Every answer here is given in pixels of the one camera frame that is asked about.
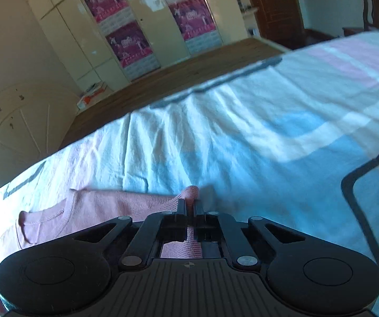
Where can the brown wooden bed frame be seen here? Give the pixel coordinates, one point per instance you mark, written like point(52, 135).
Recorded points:
point(170, 80)

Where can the lower right pink poster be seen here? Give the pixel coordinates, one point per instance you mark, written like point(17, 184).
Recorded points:
point(193, 18)

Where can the cream corner shelf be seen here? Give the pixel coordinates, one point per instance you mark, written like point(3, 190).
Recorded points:
point(248, 10)

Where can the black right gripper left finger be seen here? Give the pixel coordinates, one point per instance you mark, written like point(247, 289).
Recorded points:
point(156, 230)

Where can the pink knit sweater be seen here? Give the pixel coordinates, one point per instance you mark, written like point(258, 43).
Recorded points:
point(85, 208)

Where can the cream arched headboard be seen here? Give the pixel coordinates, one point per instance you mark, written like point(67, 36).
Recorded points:
point(34, 118)

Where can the pink poster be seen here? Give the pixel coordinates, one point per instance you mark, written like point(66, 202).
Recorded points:
point(193, 18)
point(105, 1)
point(129, 44)

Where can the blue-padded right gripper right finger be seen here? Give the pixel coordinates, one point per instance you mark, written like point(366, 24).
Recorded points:
point(221, 236)

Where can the white orange box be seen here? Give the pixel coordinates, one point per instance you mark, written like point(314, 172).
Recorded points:
point(90, 95)

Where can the upper left pink poster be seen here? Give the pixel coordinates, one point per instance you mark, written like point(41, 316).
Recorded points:
point(105, 1)

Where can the cream wardrobe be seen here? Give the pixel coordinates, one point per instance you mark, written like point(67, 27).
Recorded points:
point(81, 45)

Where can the lower left pink poster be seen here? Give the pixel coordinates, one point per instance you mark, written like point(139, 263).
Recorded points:
point(129, 44)

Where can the blue patterned bed sheet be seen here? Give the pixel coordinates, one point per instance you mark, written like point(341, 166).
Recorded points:
point(294, 139)

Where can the brown wooden door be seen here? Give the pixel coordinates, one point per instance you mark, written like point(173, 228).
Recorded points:
point(279, 20)

